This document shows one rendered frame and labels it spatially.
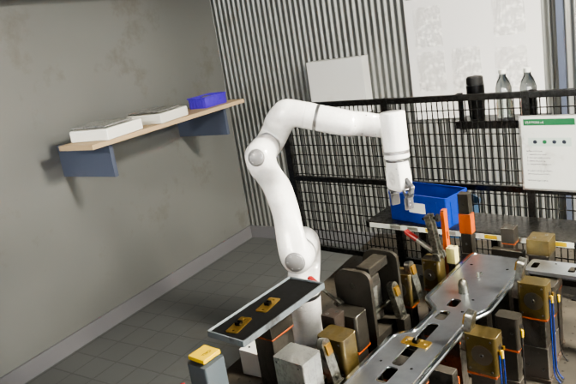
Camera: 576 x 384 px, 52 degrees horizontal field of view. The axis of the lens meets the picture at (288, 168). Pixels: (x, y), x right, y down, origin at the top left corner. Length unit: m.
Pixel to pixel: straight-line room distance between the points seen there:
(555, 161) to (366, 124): 0.84
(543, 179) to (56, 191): 3.06
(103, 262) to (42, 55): 1.52
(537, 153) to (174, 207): 3.27
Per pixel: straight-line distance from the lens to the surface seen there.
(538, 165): 2.56
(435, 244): 2.18
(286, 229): 2.06
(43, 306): 4.33
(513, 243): 2.39
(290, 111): 1.96
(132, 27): 4.85
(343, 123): 1.94
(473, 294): 2.06
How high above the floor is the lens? 1.93
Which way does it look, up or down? 13 degrees down
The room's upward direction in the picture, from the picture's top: 9 degrees counter-clockwise
